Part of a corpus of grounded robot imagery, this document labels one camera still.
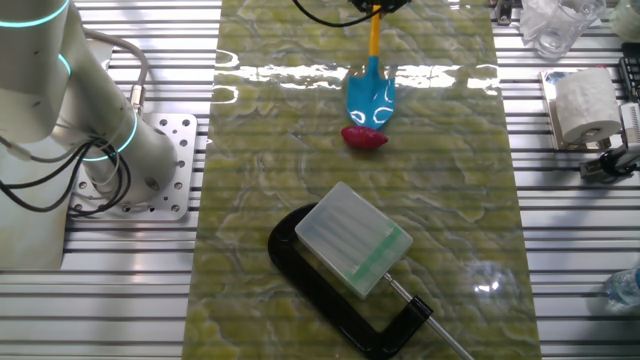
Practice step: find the clear water bottle blue cap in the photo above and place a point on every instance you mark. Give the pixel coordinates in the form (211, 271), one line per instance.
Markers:
(625, 289)

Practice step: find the translucent plastic tip box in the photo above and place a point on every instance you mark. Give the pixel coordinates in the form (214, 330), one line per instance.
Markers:
(350, 235)

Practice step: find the green marbled table mat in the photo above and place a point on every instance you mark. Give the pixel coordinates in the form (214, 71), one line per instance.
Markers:
(450, 175)

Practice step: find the black keyboard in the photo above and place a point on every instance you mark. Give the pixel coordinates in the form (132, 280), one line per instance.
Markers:
(631, 70)

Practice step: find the blue and yellow toy shovel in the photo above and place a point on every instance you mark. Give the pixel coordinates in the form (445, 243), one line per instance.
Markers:
(371, 100)

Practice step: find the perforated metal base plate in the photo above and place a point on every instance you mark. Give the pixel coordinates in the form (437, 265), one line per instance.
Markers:
(182, 150)

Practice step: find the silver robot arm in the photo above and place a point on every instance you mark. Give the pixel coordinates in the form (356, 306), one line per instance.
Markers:
(100, 115)

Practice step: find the clear round container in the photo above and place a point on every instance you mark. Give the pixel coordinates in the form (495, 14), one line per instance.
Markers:
(627, 22)

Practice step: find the black C-clamp with steel screw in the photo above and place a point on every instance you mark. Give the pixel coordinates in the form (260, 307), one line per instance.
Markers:
(320, 295)

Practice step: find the crumpled clear plastic wrap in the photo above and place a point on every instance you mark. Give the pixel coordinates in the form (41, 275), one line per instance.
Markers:
(530, 20)

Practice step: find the maroon toy rugby ball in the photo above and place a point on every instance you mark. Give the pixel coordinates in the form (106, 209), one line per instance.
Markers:
(364, 137)

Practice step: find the white toilet paper roll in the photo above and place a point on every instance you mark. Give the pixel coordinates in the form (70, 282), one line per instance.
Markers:
(585, 100)

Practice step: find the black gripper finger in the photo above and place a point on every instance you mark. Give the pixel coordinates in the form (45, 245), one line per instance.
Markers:
(361, 4)
(392, 4)

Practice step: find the small black metal bracket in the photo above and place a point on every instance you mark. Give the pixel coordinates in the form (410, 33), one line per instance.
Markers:
(504, 12)

